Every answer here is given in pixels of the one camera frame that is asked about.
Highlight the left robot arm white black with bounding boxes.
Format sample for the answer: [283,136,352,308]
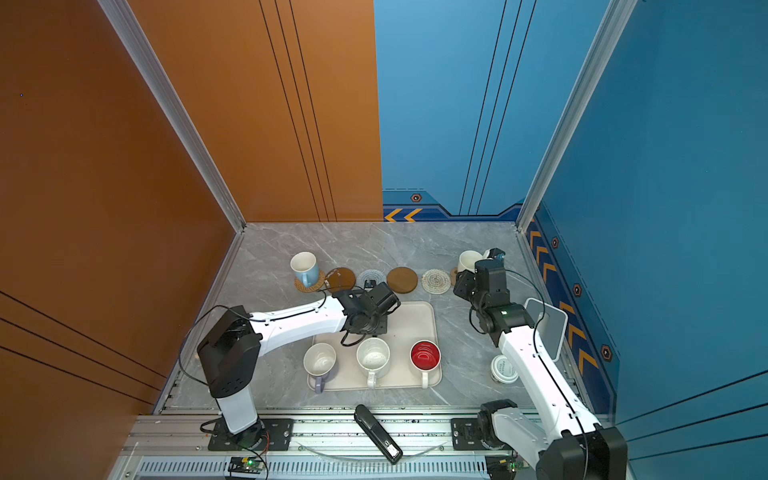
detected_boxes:
[196,283,401,440]

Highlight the right circuit board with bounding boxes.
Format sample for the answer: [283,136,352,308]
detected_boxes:
[484,456,525,480]

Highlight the left green circuit board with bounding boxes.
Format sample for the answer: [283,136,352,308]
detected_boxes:
[227,456,269,479]

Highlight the rattan woven coaster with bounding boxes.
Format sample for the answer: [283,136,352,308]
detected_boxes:
[294,270,326,293]

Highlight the white multicolour woven coaster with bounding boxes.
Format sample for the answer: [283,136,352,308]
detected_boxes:
[421,269,452,295]

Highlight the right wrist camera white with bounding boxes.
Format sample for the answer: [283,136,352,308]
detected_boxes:
[483,247,506,261]

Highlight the light blue mug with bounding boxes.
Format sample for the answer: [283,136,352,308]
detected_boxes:
[290,251,319,286]

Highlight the white tissue box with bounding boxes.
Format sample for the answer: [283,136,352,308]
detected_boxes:
[524,298,568,362]

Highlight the beige serving tray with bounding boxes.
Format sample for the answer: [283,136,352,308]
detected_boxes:
[313,301,438,391]

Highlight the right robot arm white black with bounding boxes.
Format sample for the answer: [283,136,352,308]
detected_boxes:
[454,259,628,479]

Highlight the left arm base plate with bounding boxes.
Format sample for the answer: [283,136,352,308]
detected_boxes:
[200,417,294,453]

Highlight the white mug purple handle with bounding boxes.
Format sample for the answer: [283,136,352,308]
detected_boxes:
[303,343,337,394]

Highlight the round wooden coaster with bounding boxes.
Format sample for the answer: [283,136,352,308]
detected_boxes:
[386,267,419,294]

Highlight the glossy dark brown coaster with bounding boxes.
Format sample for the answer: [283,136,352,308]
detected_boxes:
[325,267,356,293]

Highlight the blue grey woven coaster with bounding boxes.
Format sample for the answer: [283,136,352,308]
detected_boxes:
[356,269,386,290]

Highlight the black stapler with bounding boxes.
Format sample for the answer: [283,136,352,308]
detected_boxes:
[353,404,403,465]

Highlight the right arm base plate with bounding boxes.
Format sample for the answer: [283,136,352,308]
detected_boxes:
[450,418,512,451]

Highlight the red inside white mug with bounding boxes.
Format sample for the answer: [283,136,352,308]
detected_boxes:
[409,340,442,389]

